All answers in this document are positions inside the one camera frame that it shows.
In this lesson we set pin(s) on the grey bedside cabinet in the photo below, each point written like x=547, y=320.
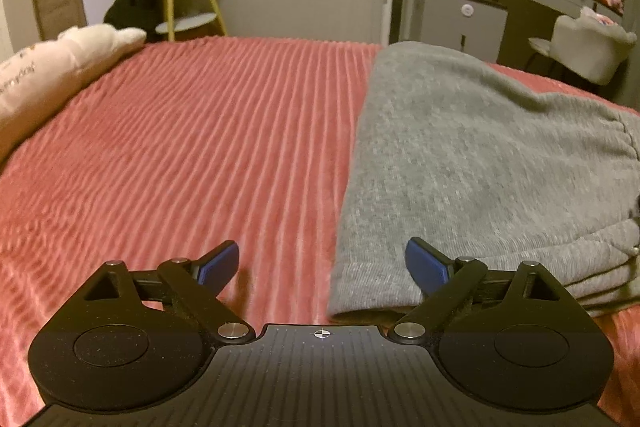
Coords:
x=474, y=27

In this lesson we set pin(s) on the pink ribbed bed blanket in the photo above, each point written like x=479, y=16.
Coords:
x=178, y=148

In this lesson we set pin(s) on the black bag on floor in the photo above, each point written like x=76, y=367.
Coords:
x=142, y=14

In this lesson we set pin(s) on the grey upholstered chair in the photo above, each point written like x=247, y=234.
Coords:
x=592, y=46

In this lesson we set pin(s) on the grey sweatpants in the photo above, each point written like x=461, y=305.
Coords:
x=479, y=165

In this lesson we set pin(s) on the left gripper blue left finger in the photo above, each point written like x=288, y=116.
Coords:
x=194, y=286

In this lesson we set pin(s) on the cream printed pillow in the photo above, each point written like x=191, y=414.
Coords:
x=38, y=81

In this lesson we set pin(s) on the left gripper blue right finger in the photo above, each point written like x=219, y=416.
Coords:
x=446, y=284

